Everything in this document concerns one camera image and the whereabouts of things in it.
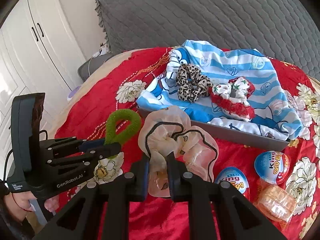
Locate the King QQ Egg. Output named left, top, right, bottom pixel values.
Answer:
left=214, top=167, right=250, bottom=199
left=254, top=151, right=290, bottom=185

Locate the green fuzzy hair tie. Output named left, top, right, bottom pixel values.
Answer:
left=103, top=109, right=142, bottom=146

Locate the biscuit pack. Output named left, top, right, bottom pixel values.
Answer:
left=253, top=180, right=297, bottom=229

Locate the sheer cream scrunchie black trim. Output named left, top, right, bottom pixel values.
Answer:
left=138, top=106, right=219, bottom=198

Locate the person's left hand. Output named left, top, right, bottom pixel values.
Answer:
left=3, top=191, right=59, bottom=222

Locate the purple white round object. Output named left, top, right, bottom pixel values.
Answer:
left=67, top=86, right=81, bottom=102

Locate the grey bedside stool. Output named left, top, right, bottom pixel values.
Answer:
left=78, top=53, right=116, bottom=82

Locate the red floral bed quilt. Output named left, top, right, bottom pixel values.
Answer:
left=54, top=48, right=319, bottom=239

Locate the white wardrobe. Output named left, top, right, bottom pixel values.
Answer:
left=1, top=0, right=85, bottom=166

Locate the blue striped cartoon cloth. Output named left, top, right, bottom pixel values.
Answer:
left=137, top=40, right=304, bottom=141

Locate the red white star scrunchie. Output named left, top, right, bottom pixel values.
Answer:
left=209, top=76, right=255, bottom=122

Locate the leopard print scrunchie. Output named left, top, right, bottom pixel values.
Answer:
left=176, top=63, right=213, bottom=103

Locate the grey quilted pillow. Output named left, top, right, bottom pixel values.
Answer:
left=95, top=0, right=319, bottom=78

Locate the black cable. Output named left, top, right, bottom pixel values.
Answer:
left=2, top=129, right=49, bottom=181

